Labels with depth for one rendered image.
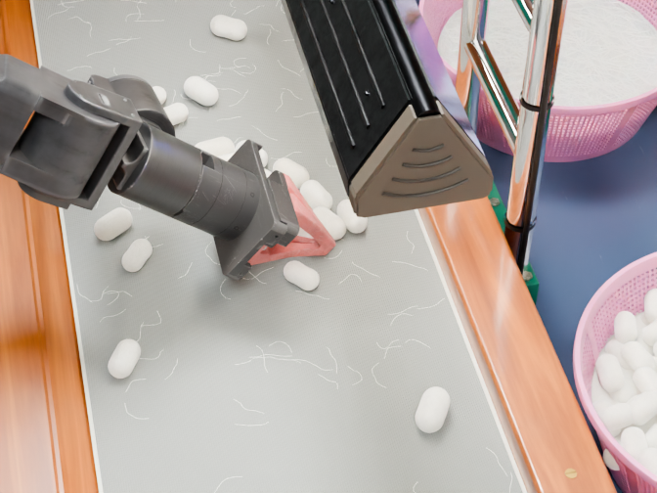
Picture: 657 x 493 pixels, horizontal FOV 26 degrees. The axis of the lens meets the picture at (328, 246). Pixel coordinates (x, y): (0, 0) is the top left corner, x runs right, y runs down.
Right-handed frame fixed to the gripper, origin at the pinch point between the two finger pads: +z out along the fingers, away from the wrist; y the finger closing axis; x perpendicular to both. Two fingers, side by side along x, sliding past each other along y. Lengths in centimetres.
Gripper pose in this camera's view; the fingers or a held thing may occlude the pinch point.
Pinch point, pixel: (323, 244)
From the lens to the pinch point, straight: 116.9
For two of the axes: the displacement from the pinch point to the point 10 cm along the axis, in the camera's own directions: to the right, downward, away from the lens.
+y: -2.3, -7.0, 6.8
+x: -6.4, 6.3, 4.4
